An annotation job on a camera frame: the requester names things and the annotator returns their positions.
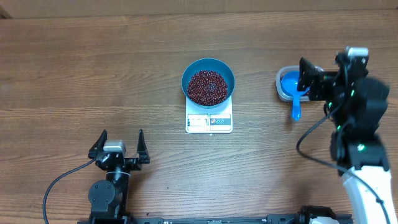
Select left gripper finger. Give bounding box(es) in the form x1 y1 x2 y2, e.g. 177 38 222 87
88 129 108 159
136 129 150 164

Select clear plastic container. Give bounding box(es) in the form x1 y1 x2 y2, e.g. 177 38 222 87
275 65 323 102

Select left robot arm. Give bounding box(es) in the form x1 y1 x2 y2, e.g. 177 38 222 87
88 130 150 223

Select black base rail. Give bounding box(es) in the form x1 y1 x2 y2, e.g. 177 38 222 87
86 206 354 224

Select white digital kitchen scale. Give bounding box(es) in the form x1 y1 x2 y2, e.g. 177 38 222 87
185 96 233 134

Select blue plastic measuring scoop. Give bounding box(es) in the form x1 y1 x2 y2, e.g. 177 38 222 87
281 71 309 121

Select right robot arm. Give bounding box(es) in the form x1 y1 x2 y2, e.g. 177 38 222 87
298 55 397 223

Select teal blue bowl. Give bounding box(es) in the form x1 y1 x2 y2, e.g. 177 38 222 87
181 58 236 108

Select red beans in bowl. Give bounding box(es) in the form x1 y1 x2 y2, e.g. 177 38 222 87
187 70 228 106

